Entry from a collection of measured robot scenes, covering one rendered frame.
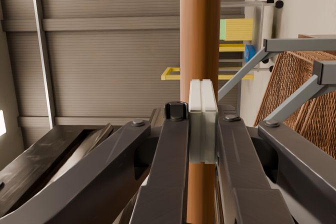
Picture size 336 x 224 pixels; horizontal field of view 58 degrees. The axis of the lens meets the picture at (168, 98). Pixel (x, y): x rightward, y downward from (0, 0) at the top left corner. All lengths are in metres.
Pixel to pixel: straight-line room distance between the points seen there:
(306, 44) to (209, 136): 1.01
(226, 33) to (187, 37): 6.11
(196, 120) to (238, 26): 6.21
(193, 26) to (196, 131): 0.09
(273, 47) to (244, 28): 5.26
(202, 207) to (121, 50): 7.98
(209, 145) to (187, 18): 0.10
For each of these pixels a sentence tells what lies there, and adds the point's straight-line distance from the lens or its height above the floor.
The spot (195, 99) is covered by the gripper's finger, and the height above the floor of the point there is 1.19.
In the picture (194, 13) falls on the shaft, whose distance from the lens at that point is 0.22.
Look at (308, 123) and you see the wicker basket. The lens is 1.25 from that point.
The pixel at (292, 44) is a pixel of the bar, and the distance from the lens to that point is 1.13.
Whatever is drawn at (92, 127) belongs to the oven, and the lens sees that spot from 1.99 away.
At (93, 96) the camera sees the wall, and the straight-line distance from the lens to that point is 8.69.
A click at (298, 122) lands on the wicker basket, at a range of 1.31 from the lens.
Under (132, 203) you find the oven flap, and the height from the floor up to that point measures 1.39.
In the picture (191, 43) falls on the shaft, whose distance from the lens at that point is 0.22.
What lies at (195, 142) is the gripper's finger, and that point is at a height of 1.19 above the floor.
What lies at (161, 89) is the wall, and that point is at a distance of 8.21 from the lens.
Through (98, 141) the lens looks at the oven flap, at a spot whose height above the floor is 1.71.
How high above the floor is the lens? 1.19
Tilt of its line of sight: 5 degrees up
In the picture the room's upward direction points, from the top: 90 degrees counter-clockwise
